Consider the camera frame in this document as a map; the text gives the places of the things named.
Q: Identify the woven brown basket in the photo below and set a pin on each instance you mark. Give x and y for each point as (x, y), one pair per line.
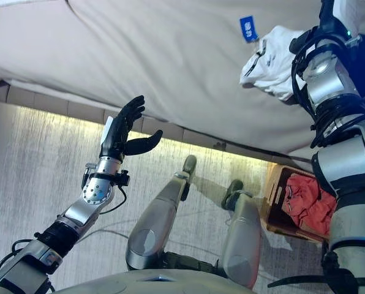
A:
(276, 183)

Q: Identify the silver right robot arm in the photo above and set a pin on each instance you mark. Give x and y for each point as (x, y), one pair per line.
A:
(332, 79)

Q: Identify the red garment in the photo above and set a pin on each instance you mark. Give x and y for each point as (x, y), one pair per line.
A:
(305, 202)

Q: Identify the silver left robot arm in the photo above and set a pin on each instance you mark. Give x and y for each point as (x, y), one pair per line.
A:
(96, 190)

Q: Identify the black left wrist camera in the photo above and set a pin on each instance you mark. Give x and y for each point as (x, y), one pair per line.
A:
(124, 178)

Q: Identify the grey left robot leg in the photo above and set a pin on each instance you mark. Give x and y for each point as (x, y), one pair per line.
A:
(158, 214)

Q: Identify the grey robot leg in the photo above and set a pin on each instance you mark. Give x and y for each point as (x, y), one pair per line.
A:
(158, 214)
(242, 232)

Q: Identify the blue garment tag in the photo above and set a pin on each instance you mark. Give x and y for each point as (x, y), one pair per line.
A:
(248, 27)

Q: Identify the white garment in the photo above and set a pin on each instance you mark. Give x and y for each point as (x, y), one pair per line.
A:
(271, 61)

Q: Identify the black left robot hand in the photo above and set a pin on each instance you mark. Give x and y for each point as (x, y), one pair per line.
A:
(118, 134)

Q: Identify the grey upholstered bed frame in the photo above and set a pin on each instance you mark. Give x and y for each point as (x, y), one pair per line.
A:
(47, 104)

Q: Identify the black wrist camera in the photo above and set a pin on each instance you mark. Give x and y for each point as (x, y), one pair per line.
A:
(302, 41)
(124, 178)

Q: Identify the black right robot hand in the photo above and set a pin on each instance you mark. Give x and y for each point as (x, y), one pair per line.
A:
(329, 18)

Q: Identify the grey right robot leg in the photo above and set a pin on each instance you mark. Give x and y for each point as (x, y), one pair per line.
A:
(242, 232)

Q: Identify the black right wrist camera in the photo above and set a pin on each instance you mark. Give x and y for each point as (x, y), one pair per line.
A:
(302, 41)

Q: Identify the bed with beige cover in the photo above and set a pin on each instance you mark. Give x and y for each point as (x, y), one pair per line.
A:
(139, 46)

